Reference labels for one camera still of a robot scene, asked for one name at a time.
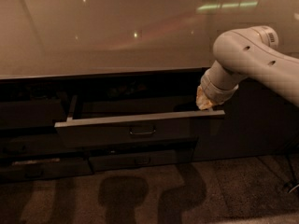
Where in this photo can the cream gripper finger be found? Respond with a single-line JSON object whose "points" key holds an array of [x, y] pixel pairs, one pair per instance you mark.
{"points": [[202, 101]]}

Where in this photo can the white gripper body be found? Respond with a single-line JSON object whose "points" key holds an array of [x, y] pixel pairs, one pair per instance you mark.
{"points": [[216, 94]]}

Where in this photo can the dark grey drawer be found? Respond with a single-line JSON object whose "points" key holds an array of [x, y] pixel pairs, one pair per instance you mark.
{"points": [[30, 114], [97, 148], [19, 171], [105, 123], [31, 145], [144, 159]]}

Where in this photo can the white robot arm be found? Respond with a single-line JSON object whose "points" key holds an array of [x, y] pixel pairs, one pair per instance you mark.
{"points": [[243, 53]]}

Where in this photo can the objects in top left drawer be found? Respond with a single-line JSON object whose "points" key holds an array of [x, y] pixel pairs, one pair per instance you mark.
{"points": [[24, 92]]}

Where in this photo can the dark grey cabinet door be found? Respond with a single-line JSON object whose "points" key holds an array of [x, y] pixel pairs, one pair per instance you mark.
{"points": [[256, 122]]}

